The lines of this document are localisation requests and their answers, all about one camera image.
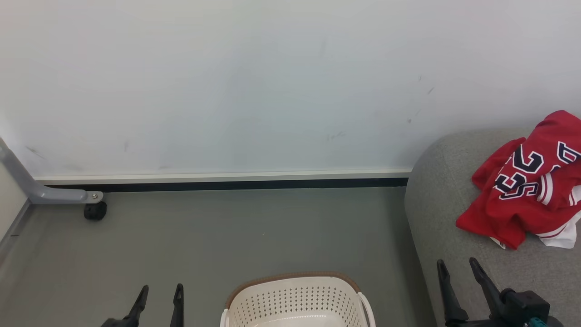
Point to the red jersey with navy lettering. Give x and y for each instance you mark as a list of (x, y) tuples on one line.
[(517, 204)]

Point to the grey fabric sofa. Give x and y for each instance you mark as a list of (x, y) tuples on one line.
[(440, 204)]

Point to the white perforated laundry basket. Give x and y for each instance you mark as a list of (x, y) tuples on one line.
[(295, 299)]

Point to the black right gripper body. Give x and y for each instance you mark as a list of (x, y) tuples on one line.
[(524, 306)]

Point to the grey metal frame leg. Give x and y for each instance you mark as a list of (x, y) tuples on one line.
[(54, 194)]

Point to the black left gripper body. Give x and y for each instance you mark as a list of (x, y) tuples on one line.
[(113, 324)]

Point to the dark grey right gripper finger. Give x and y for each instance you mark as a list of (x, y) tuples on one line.
[(451, 299), (490, 293)]

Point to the white and black baseboard strip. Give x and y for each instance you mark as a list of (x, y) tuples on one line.
[(227, 177)]

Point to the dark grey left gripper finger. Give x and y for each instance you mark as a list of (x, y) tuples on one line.
[(178, 309), (137, 306)]

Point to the black caster wheel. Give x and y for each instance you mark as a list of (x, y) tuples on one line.
[(95, 211)]

